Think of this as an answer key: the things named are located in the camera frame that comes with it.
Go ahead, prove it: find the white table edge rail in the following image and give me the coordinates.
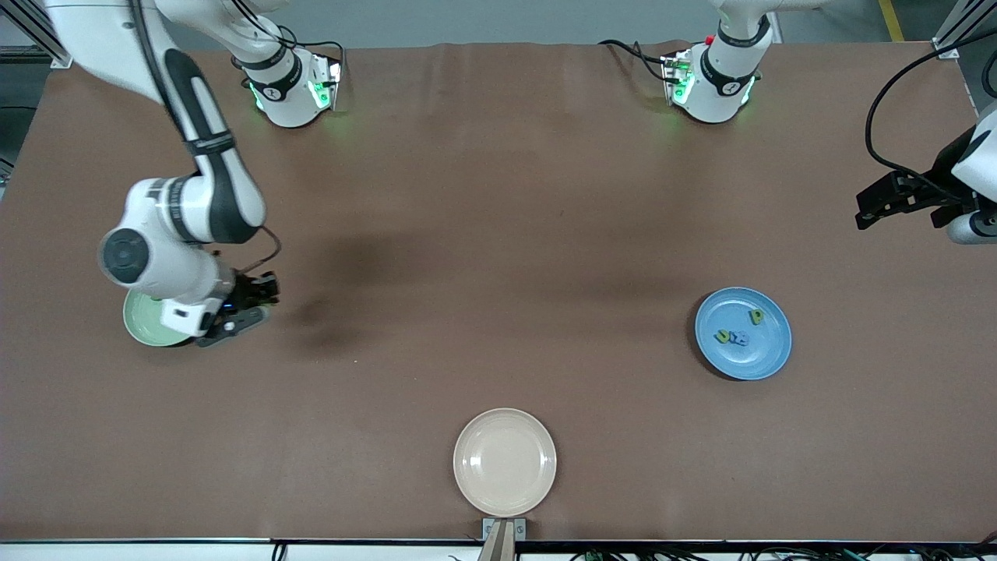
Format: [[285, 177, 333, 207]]
[[0, 538, 997, 561]]

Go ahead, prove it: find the light green plate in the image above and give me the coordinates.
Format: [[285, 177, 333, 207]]
[[122, 288, 197, 348]]

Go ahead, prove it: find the aluminium frame profile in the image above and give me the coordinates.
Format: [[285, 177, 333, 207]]
[[931, 0, 997, 59], [0, 0, 76, 67]]

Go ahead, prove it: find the black left arm base cable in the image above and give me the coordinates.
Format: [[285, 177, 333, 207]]
[[598, 39, 675, 83]]

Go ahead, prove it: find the black right arm base cable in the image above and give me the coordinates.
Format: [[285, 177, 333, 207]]
[[230, 0, 347, 86]]

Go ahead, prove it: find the black arm base cable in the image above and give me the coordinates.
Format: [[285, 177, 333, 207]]
[[230, 0, 347, 86], [598, 39, 675, 83]]

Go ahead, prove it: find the blue plate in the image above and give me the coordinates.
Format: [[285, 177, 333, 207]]
[[694, 286, 793, 382]]

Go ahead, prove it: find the beige plate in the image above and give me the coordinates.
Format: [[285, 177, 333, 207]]
[[453, 408, 558, 518]]

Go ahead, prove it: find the brown table cover mat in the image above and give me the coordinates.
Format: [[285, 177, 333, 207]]
[[0, 41, 997, 542]]

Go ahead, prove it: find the metal bracket with beige bar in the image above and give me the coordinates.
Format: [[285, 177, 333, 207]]
[[481, 517, 527, 561]]

